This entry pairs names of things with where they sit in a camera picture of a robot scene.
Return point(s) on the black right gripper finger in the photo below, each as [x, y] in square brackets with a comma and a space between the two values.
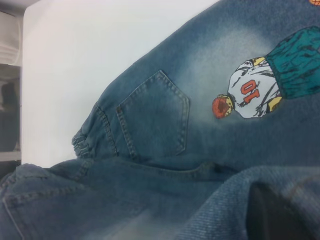
[270, 217]

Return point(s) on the blue denim shorts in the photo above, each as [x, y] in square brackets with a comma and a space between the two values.
[162, 187]

